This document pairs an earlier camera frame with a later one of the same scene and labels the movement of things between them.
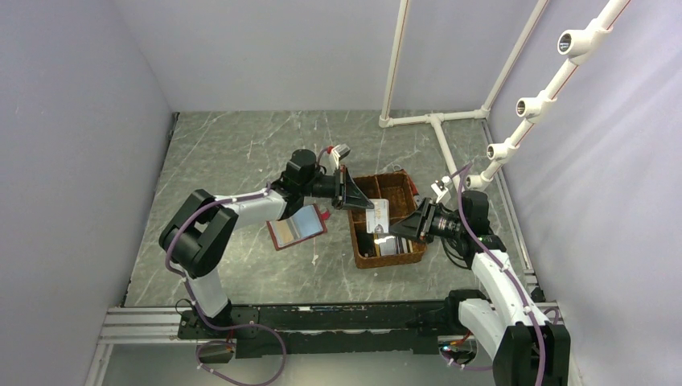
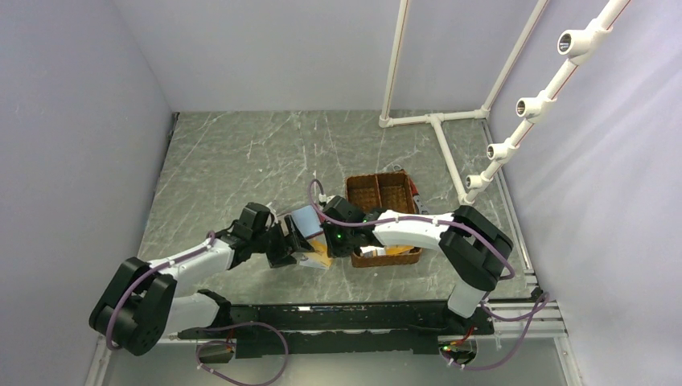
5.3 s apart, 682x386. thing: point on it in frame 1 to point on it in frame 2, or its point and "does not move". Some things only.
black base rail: (397, 328) does not move
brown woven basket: (398, 188) does not move
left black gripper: (347, 194) to (282, 256)
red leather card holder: (304, 225) does not move
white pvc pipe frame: (575, 47) does not move
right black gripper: (417, 224) to (334, 249)
